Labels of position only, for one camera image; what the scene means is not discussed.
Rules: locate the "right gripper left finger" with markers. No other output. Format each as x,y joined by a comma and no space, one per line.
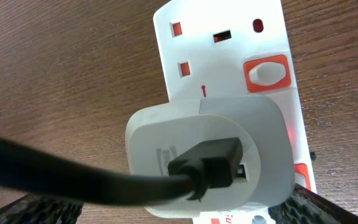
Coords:
36,209

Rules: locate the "white power strip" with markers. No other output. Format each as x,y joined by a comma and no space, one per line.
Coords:
229,73

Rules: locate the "white USB charger plug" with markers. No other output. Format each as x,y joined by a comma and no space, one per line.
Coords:
237,147

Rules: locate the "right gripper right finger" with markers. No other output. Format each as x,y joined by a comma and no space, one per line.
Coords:
305,206

